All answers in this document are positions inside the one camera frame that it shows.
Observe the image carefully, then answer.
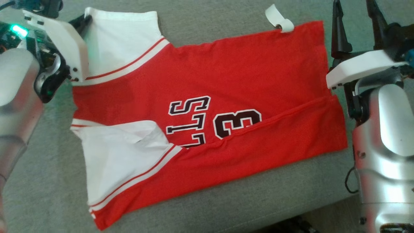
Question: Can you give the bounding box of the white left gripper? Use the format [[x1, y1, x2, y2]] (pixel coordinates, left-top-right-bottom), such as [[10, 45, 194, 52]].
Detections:
[[23, 10, 93, 104]]

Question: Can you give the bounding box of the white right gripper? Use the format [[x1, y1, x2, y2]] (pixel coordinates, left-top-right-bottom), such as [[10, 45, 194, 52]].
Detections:
[[326, 0, 407, 122]]

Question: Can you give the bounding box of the red and white basketball jersey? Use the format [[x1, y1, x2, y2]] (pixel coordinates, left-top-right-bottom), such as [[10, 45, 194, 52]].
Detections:
[[70, 3, 349, 231]]

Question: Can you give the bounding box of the grey sofa ottoman cushion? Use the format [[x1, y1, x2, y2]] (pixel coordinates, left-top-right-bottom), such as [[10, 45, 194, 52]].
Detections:
[[0, 0, 414, 233]]

